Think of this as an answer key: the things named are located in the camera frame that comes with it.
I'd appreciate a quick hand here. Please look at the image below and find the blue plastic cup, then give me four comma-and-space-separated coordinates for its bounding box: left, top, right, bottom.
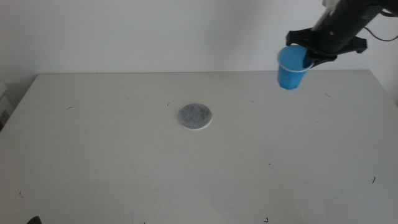
277, 45, 314, 91

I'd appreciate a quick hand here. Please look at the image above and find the round grey cup mat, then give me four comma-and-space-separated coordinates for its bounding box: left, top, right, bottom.
177, 103, 213, 131

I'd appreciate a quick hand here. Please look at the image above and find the thin black cable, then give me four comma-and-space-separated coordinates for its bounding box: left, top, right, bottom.
363, 26, 398, 42

